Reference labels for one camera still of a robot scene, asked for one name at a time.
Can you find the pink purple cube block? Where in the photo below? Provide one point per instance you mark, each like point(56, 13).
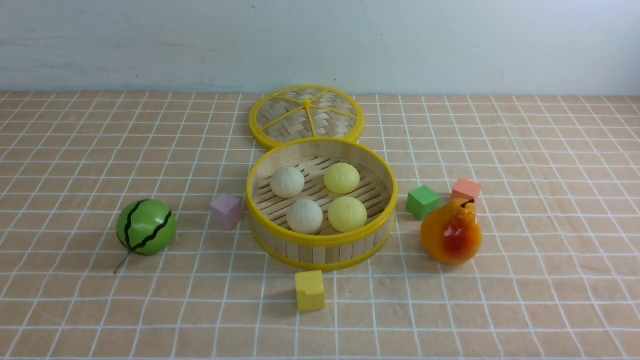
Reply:
point(227, 210)

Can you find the salmon orange cube block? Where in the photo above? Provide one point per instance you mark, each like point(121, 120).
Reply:
point(465, 188)

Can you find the woven bamboo steamer lid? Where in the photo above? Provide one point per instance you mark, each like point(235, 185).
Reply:
point(305, 111)

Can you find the yellow bun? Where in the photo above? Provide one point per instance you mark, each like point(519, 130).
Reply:
point(346, 213)
point(341, 178)

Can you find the green cube block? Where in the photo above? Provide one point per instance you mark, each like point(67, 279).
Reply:
point(421, 201)

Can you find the bamboo steamer tray yellow rim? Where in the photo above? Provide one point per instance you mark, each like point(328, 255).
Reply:
point(327, 249)

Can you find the orange toy pear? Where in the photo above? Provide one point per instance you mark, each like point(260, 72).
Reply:
point(451, 234)

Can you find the checkered peach tablecloth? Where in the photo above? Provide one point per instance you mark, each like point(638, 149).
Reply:
point(556, 276)

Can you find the white bun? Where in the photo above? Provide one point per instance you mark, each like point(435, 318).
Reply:
point(287, 182)
point(304, 216)

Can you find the yellow bun front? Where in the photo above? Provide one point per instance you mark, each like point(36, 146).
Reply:
point(346, 213)

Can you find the yellow cube block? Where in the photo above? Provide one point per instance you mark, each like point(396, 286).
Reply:
point(309, 291)

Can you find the green toy watermelon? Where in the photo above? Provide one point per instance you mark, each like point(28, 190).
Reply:
point(145, 227)

